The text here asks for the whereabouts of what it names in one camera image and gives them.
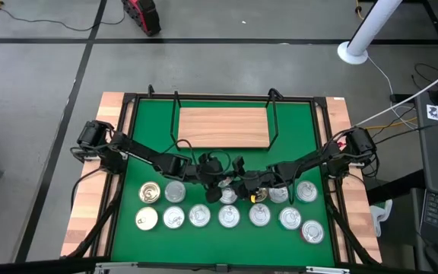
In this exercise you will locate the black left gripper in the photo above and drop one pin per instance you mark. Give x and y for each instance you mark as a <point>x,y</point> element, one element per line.
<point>209,178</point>

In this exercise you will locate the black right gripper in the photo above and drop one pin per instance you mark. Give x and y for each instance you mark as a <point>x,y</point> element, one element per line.
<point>255,179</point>

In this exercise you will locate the green albacore tuna can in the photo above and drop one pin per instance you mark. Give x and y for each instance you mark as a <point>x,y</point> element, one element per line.
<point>259,214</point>
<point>229,216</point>

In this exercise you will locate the tall plain silver can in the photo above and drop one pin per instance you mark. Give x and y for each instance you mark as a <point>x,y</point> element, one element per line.
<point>175,191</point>

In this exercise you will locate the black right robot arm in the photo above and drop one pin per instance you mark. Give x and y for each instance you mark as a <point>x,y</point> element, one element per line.
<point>310,160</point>

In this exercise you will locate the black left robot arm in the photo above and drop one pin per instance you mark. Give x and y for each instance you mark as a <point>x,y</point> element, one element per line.
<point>146,152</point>

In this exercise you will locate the green table mat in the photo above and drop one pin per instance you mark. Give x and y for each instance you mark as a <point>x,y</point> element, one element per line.
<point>219,247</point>

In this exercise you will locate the white plastic clamp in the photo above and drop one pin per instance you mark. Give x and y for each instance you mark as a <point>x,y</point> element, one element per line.
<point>379,217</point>

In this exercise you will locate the red and black tool case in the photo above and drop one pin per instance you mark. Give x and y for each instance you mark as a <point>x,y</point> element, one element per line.
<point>143,15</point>

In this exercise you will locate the white pole with round base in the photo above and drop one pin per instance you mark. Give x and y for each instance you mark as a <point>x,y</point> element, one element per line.
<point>371,23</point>

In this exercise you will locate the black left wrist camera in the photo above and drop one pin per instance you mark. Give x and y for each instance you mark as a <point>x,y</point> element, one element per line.
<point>208,161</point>

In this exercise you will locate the wooden shelf with black frame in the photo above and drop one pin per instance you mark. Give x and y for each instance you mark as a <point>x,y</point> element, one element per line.
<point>223,127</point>

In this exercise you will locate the silver aluminium bracket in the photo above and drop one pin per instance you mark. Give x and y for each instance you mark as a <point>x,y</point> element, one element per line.
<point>327,270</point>
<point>116,267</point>

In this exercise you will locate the black metal table frame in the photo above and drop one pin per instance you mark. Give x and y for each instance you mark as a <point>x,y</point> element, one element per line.
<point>299,98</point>

